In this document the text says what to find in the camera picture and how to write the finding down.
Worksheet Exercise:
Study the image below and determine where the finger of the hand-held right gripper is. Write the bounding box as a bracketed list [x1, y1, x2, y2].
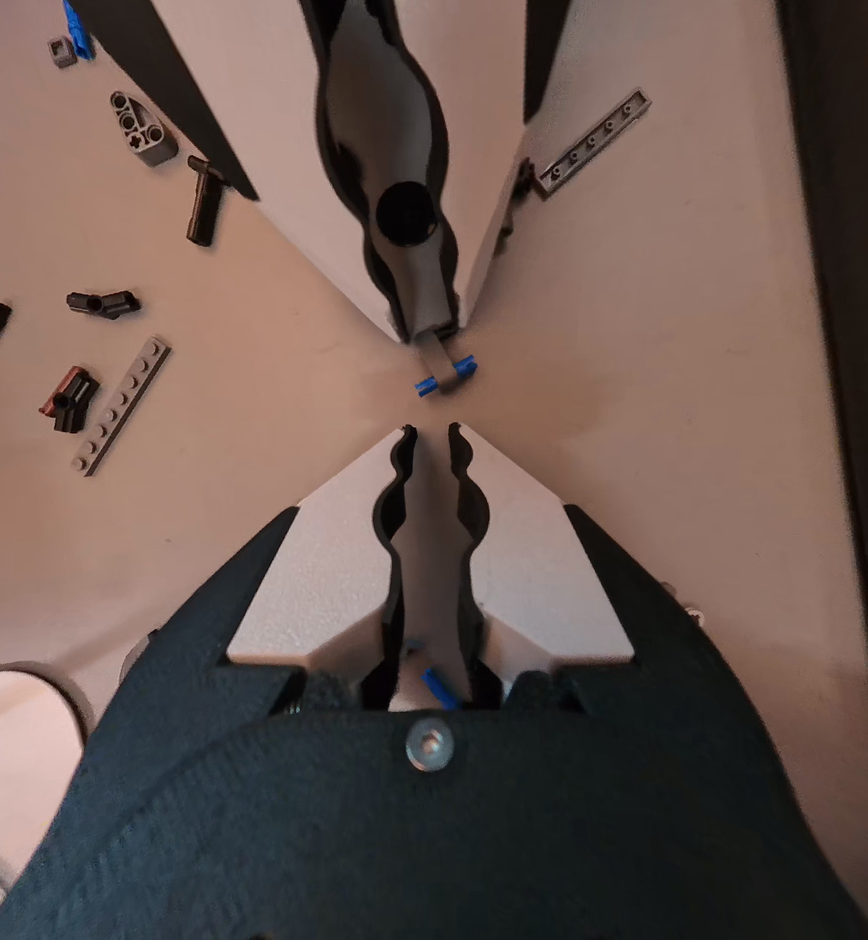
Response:
[151, 0, 410, 342]
[371, 0, 530, 326]

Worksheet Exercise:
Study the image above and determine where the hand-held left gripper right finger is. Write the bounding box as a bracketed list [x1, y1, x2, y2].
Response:
[448, 422, 634, 707]

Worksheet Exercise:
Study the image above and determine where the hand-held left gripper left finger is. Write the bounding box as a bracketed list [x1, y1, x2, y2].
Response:
[228, 424, 418, 709]

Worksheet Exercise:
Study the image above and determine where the blue lego pin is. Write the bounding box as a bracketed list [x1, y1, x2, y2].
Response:
[420, 666, 459, 710]
[413, 355, 478, 398]

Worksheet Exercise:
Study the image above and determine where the blue lego piece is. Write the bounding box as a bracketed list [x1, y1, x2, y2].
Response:
[62, 0, 96, 59]

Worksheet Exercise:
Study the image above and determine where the black lego axle pin connector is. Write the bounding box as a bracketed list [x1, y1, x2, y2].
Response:
[186, 155, 226, 248]

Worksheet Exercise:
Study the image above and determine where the grey long lego plate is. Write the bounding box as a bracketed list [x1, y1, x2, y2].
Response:
[71, 335, 173, 479]
[538, 87, 654, 200]

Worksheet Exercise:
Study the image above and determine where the black angled lego connector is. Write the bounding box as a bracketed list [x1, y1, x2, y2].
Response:
[66, 289, 141, 321]

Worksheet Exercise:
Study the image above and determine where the black lego cross connector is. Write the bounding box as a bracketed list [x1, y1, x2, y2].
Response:
[52, 376, 101, 435]

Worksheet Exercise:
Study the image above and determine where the dark red lego piece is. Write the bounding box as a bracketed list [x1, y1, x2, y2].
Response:
[39, 364, 90, 414]

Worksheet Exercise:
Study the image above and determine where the grey triangular liftarm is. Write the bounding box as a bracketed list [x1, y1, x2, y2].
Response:
[108, 90, 180, 168]

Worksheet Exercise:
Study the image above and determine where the white tray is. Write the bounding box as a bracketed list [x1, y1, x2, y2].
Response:
[0, 659, 95, 846]

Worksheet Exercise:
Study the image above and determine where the dark side panel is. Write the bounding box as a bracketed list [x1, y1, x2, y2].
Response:
[774, 0, 868, 940]

